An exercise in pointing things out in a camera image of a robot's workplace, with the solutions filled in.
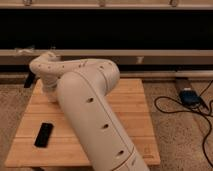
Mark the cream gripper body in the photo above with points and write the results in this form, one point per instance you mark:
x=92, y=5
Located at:
x=50, y=93

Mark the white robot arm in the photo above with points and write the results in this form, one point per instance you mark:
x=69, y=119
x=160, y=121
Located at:
x=80, y=88

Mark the black remote control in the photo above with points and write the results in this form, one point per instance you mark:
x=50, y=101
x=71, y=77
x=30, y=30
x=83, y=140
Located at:
x=43, y=135

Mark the wooden table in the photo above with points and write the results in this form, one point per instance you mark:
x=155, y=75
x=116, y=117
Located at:
x=128, y=102

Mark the blue power adapter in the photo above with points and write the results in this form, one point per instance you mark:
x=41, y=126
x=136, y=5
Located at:
x=189, y=97

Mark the grey shelf rail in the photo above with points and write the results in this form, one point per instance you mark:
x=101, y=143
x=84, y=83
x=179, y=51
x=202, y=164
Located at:
x=122, y=57

